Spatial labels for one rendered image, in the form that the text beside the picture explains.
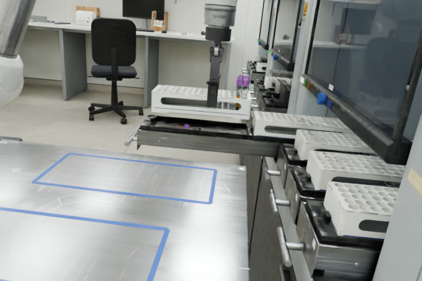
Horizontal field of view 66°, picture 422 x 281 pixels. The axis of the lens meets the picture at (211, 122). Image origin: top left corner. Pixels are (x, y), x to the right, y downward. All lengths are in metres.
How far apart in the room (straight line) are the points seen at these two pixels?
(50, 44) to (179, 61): 1.78
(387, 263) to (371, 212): 0.08
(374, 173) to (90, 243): 0.56
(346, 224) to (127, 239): 0.35
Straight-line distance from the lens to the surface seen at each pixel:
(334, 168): 0.75
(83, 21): 4.43
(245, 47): 4.51
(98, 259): 0.51
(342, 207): 0.60
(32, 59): 5.28
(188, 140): 0.99
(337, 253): 0.62
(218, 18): 0.94
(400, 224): 0.56
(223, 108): 0.98
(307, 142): 0.86
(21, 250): 0.55
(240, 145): 0.99
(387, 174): 0.78
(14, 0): 1.24
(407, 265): 0.55
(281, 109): 1.39
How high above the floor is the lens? 1.15
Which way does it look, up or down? 18 degrees down
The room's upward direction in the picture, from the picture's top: 5 degrees clockwise
